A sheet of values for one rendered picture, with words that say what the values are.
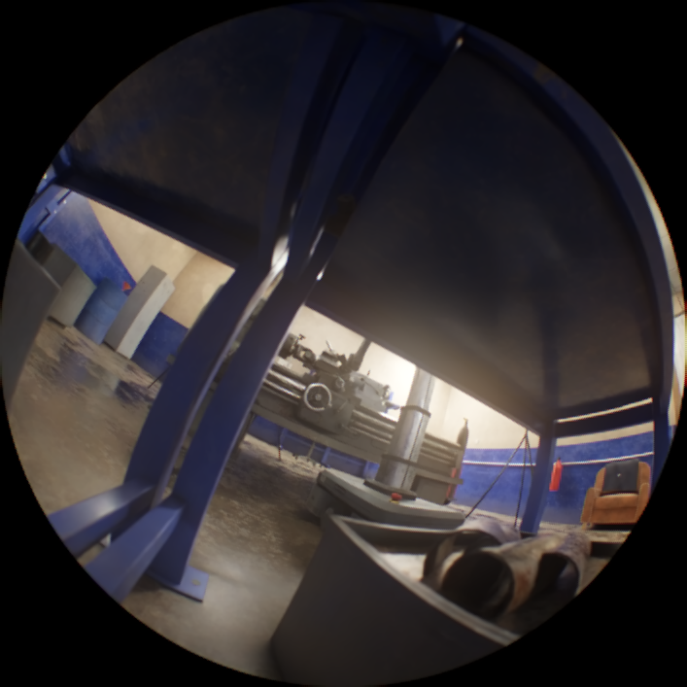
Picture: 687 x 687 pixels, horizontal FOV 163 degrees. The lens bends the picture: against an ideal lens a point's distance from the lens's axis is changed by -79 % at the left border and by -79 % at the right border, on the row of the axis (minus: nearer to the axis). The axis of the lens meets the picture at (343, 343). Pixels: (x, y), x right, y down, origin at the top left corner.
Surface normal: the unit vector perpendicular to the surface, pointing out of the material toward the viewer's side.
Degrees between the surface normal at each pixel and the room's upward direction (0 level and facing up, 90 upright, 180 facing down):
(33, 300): 90
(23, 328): 90
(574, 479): 90
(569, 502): 90
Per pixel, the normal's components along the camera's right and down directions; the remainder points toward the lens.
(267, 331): 0.34, -0.30
